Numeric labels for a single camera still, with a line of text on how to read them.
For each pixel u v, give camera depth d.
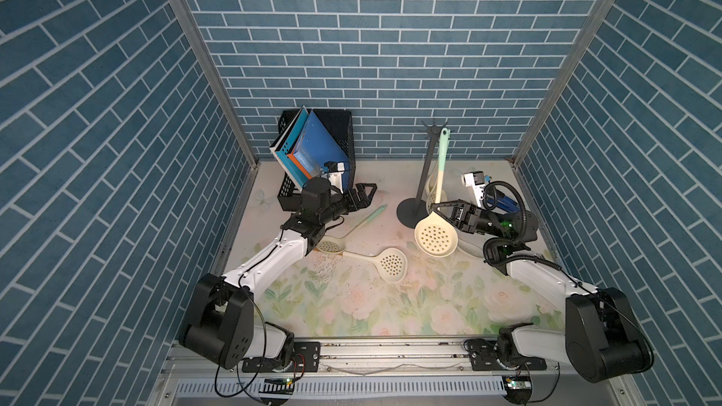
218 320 0.42
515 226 0.58
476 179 0.65
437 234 0.66
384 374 0.72
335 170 0.74
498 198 1.05
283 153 0.84
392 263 0.89
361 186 0.72
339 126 1.06
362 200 0.72
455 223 0.66
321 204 0.64
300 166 0.87
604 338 0.42
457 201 0.67
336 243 0.95
